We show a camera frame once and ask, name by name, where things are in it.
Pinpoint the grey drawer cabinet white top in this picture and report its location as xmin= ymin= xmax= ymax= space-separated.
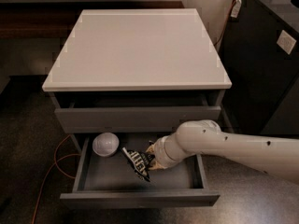
xmin=41 ymin=7 xmax=233 ymax=151

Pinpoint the black cabinet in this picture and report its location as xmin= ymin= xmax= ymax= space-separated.
xmin=220 ymin=0 xmax=299 ymax=136

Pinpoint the grey drawer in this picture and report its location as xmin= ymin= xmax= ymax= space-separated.
xmin=55 ymin=105 xmax=221 ymax=133
xmin=60 ymin=133 xmax=220 ymax=209

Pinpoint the white bowl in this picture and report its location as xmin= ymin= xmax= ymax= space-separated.
xmin=93 ymin=133 xmax=120 ymax=158

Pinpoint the grey top drawer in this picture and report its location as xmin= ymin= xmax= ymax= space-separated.
xmin=55 ymin=105 xmax=221 ymax=133

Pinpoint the blue chip bag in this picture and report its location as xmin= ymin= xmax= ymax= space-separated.
xmin=121 ymin=147 xmax=155 ymax=182

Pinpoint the dark wooden bench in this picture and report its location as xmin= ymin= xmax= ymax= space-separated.
xmin=0 ymin=1 xmax=184 ymax=38

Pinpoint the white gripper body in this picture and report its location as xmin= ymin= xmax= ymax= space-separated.
xmin=154 ymin=134 xmax=187 ymax=169

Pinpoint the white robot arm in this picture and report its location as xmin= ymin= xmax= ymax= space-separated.
xmin=147 ymin=119 xmax=299 ymax=184

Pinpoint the white label sticker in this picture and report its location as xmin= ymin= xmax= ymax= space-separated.
xmin=277 ymin=30 xmax=296 ymax=55

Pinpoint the orange floor cable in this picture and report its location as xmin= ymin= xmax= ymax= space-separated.
xmin=31 ymin=133 xmax=81 ymax=224

